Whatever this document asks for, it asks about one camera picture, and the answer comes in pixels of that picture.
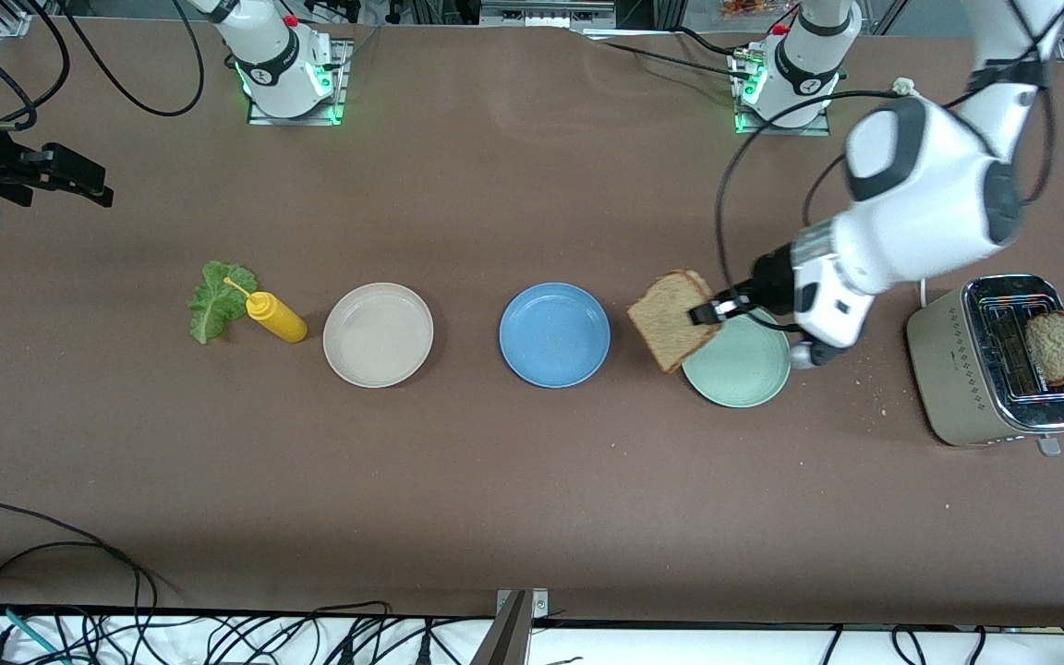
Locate brown bread slice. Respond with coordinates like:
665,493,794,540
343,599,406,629
1024,310,1064,387
626,269,725,375

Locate green lettuce leaf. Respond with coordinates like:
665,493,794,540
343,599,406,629
187,260,259,345

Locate yellow squeeze bottle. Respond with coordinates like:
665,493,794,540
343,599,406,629
223,276,308,345

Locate green plate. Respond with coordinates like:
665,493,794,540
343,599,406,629
682,309,792,409

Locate blue plate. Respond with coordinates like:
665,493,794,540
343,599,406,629
499,282,611,390

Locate cream white plate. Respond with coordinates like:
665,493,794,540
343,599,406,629
322,282,435,389

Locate beige chrome toaster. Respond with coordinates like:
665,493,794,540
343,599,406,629
906,273,1064,457

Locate grey metal box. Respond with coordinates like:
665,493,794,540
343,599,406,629
479,0,618,29

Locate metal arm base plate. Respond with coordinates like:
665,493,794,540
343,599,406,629
733,44,834,138
248,39,354,127

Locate white toaster power cable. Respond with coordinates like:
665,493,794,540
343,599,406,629
892,78,930,308

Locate thin black cable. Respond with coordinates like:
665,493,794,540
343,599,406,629
578,26,759,82

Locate tangled cables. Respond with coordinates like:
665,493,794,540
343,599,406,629
0,611,1064,665

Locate aluminium profile bracket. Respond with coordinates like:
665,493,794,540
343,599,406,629
469,588,551,665

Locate teal cable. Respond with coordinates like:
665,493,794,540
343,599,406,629
0,605,71,665

